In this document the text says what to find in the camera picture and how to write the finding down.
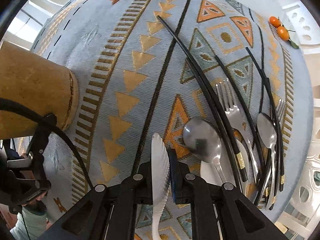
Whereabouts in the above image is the black chopstick longest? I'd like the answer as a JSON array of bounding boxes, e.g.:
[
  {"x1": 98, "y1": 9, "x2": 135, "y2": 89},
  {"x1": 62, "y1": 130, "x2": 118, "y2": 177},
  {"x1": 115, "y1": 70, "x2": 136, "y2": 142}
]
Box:
[{"x1": 157, "y1": 16, "x2": 248, "y2": 189}]

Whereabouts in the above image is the white plastic rice paddle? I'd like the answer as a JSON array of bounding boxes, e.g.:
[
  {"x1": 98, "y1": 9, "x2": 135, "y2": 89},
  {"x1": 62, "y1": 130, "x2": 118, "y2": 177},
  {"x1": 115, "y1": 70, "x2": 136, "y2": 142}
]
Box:
[{"x1": 151, "y1": 133, "x2": 170, "y2": 239}]

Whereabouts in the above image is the large steel spoon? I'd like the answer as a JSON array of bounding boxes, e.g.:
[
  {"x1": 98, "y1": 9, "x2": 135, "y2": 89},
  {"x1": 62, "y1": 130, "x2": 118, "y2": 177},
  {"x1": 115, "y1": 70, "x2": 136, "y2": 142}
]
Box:
[{"x1": 183, "y1": 117, "x2": 227, "y2": 183}]

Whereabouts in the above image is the small steel spoon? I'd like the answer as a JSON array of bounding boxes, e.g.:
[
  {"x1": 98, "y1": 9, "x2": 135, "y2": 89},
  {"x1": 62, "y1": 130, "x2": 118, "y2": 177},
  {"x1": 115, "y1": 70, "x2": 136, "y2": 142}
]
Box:
[{"x1": 257, "y1": 113, "x2": 277, "y2": 209}]

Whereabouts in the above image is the bamboo utensil holder cup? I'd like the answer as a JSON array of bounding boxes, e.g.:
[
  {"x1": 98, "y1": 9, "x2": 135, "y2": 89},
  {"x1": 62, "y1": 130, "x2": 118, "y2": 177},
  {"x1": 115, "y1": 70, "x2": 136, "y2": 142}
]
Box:
[{"x1": 1, "y1": 41, "x2": 79, "y2": 131}]

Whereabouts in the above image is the steel fork large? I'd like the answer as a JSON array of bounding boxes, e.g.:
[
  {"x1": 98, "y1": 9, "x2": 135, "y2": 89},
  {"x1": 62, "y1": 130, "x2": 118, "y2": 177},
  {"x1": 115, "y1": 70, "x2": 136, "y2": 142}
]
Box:
[{"x1": 216, "y1": 78, "x2": 260, "y2": 185}]

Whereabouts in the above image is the light green sleeve forearm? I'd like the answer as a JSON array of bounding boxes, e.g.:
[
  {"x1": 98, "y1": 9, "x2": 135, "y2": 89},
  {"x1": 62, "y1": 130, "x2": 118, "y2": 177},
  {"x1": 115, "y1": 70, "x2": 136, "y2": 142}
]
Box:
[{"x1": 10, "y1": 200, "x2": 47, "y2": 239}]

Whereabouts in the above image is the person's left hand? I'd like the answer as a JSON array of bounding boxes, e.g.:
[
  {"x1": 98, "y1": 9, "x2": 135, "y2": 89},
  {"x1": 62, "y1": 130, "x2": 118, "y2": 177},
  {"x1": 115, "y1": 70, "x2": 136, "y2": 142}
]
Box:
[{"x1": 23, "y1": 191, "x2": 47, "y2": 210}]

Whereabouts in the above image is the white chair near right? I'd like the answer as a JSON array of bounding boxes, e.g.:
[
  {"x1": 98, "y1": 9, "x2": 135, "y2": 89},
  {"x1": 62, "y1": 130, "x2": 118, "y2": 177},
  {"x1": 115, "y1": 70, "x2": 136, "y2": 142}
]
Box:
[{"x1": 276, "y1": 86, "x2": 319, "y2": 239}]

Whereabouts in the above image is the white chair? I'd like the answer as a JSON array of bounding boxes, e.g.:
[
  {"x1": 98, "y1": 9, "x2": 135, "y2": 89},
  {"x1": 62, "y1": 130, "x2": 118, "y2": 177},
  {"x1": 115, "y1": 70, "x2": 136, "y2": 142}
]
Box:
[
  {"x1": 283, "y1": 3, "x2": 312, "y2": 54},
  {"x1": 276, "y1": 86, "x2": 319, "y2": 239}
]

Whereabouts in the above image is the black chopstick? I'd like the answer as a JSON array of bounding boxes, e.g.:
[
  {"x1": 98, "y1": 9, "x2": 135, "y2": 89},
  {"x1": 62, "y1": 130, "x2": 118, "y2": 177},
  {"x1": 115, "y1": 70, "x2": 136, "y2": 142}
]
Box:
[
  {"x1": 246, "y1": 47, "x2": 285, "y2": 192},
  {"x1": 215, "y1": 55, "x2": 265, "y2": 205},
  {"x1": 201, "y1": 106, "x2": 243, "y2": 192}
]

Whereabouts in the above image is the steel fork small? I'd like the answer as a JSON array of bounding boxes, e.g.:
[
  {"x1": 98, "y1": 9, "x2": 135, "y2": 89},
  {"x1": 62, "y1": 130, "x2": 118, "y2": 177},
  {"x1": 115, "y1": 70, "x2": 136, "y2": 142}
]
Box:
[{"x1": 266, "y1": 99, "x2": 286, "y2": 210}]

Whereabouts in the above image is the patterned blue table mat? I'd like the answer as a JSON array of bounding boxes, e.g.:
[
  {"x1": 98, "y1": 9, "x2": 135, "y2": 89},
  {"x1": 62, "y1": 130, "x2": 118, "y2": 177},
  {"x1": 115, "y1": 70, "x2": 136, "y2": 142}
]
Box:
[{"x1": 31, "y1": 0, "x2": 313, "y2": 223}]

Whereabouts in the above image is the orange mandarin near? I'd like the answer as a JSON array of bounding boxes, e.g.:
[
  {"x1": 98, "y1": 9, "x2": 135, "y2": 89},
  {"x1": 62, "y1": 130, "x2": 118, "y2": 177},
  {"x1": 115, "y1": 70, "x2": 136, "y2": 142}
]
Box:
[{"x1": 277, "y1": 26, "x2": 290, "y2": 41}]

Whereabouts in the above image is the orange mandarin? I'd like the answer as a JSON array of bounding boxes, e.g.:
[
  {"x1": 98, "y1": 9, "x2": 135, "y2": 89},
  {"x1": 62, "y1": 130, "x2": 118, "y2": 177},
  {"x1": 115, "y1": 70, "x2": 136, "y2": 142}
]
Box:
[
  {"x1": 269, "y1": 16, "x2": 281, "y2": 28},
  {"x1": 277, "y1": 26, "x2": 290, "y2": 41}
]

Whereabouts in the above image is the orange mandarin far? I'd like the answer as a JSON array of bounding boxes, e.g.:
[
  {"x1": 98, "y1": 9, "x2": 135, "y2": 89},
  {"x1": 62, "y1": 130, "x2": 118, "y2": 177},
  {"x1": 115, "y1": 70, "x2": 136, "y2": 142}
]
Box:
[{"x1": 269, "y1": 16, "x2": 281, "y2": 28}]

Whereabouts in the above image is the white chair far right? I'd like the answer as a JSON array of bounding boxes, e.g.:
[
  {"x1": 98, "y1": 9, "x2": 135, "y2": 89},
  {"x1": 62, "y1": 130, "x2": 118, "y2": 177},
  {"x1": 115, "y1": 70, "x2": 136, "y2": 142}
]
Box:
[{"x1": 283, "y1": 3, "x2": 312, "y2": 54}]

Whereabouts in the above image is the black cable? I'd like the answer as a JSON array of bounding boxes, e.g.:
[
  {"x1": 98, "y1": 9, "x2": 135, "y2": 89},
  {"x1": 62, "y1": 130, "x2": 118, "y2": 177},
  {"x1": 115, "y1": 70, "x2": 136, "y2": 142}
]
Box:
[{"x1": 0, "y1": 97, "x2": 94, "y2": 189}]

